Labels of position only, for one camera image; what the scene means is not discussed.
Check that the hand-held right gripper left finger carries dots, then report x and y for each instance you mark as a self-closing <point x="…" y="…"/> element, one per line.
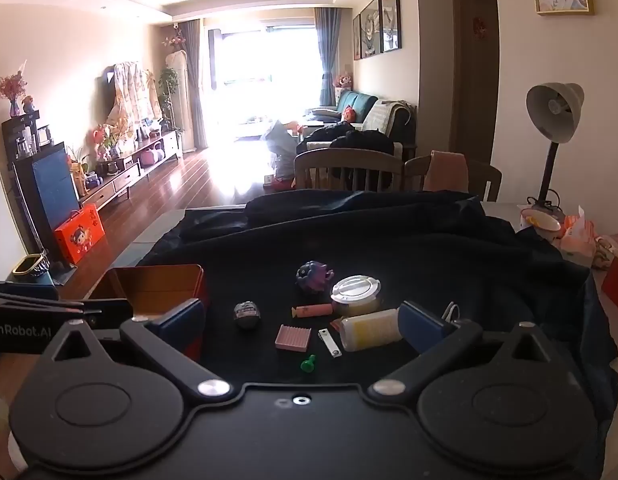
<point x="181" y="322"/>

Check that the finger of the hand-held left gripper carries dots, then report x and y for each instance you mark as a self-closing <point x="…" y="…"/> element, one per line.
<point x="49" y="305"/>

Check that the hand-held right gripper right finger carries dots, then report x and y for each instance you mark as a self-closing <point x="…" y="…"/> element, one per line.
<point x="421" y="327"/>

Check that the red tin box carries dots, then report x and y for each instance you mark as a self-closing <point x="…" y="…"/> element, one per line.
<point x="154" y="285"/>

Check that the white yellow bottle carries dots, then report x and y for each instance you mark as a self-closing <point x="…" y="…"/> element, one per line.
<point x="369" y="330"/>

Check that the small dark jar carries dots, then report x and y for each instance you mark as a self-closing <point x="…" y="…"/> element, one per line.
<point x="246" y="314"/>

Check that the round silver tin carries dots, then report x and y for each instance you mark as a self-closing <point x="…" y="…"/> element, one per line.
<point x="356" y="290"/>

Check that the silver nail clipper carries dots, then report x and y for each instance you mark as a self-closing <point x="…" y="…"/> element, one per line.
<point x="330" y="344"/>

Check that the pink marker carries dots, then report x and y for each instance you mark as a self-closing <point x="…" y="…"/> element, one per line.
<point x="314" y="310"/>

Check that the pink ridged block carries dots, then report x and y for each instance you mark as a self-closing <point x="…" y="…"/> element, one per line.
<point x="291" y="337"/>

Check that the purple spiky toy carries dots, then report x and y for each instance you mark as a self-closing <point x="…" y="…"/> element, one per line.
<point x="314" y="277"/>

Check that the blue trash bin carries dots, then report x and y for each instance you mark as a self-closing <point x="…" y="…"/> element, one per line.
<point x="31" y="272"/>

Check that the dark blue cloth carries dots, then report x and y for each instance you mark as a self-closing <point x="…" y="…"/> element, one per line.
<point x="439" y="260"/>

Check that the orange gift box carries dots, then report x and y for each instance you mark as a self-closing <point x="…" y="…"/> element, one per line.
<point x="81" y="237"/>

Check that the white cabinet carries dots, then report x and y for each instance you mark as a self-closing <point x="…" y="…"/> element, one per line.
<point x="4" y="220"/>

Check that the blue board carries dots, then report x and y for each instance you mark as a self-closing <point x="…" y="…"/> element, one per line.
<point x="54" y="185"/>

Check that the low wooden tv cabinet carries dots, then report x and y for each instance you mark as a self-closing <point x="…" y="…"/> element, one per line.
<point x="119" y="180"/>

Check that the dark tall cabinet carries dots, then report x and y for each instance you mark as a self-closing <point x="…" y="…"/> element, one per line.
<point x="21" y="160"/>

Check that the white cup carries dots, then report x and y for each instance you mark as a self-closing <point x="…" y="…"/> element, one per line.
<point x="544" y="230"/>

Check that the pink towel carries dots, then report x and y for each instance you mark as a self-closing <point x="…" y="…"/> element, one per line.
<point x="446" y="170"/>

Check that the wooden chair with towel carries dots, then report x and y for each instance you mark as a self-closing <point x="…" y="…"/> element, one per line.
<point x="489" y="175"/>

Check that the orange white tissue pack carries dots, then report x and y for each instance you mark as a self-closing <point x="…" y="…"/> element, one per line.
<point x="576" y="245"/>

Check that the wooden slatted chair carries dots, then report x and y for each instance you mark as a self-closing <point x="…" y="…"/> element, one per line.
<point x="349" y="157"/>

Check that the black jacket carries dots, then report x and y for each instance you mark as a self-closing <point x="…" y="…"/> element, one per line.
<point x="359" y="140"/>

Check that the floral pouch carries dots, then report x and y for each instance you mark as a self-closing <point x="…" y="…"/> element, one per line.
<point x="609" y="250"/>

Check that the white bag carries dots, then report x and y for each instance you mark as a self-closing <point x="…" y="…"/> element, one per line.
<point x="279" y="140"/>

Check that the cream checked blanket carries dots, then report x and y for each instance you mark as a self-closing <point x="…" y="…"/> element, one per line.
<point x="384" y="115"/>

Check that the vase with pink flowers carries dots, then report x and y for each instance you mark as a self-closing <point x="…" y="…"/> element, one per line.
<point x="11" y="90"/>

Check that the white standing air conditioner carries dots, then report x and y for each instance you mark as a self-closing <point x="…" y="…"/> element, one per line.
<point x="179" y="100"/>

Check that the patterned draped cloth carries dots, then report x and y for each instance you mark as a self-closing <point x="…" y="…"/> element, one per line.
<point x="131" y="95"/>

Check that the green sofa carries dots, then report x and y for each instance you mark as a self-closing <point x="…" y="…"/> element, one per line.
<point x="359" y="102"/>

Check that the grey blue curtain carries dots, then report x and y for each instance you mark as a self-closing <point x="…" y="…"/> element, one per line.
<point x="194" y="85"/>
<point x="328" y="55"/>

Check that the green potted plant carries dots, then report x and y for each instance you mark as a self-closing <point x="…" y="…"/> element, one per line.
<point x="168" y="85"/>

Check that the grey desk lamp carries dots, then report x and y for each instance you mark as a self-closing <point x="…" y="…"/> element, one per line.
<point x="554" y="110"/>

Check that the pink plush toy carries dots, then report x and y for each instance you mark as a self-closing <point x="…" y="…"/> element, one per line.
<point x="343" y="80"/>

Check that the brown wooden door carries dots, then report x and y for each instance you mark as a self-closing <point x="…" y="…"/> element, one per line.
<point x="474" y="60"/>

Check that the small dark framed picture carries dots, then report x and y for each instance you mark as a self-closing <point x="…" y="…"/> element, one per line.
<point x="357" y="37"/>

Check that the medium dark framed picture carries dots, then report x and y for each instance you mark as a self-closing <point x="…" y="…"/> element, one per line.
<point x="370" y="27"/>

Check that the large dark framed picture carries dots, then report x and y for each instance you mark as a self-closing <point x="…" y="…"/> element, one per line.
<point x="390" y="17"/>

